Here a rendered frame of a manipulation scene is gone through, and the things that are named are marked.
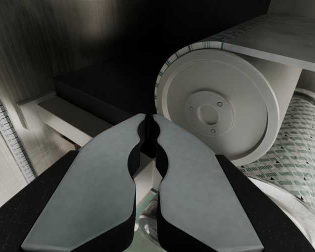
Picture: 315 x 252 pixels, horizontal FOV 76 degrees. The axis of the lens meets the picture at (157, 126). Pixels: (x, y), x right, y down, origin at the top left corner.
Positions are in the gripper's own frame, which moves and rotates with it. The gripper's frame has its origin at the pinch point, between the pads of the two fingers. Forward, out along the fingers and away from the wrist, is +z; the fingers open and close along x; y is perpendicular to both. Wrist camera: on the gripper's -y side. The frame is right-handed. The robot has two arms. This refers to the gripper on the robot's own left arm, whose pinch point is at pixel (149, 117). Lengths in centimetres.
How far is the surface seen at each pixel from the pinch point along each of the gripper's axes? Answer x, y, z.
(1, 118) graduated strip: -21.7, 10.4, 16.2
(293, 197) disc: 13.1, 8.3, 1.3
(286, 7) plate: 24.8, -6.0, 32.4
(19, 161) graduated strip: -21.8, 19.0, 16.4
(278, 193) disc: 12.1, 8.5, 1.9
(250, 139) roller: 9.3, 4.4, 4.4
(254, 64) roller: 7.8, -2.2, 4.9
